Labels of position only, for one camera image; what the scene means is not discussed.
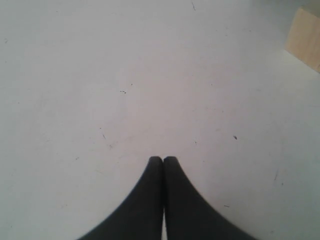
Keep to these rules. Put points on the light wooden cube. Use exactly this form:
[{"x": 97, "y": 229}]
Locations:
[{"x": 303, "y": 39}]

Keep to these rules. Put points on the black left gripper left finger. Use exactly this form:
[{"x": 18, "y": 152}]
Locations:
[{"x": 140, "y": 215}]

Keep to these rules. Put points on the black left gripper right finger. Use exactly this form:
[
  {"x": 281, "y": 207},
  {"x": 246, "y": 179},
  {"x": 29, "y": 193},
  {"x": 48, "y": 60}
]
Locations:
[{"x": 188, "y": 216}]

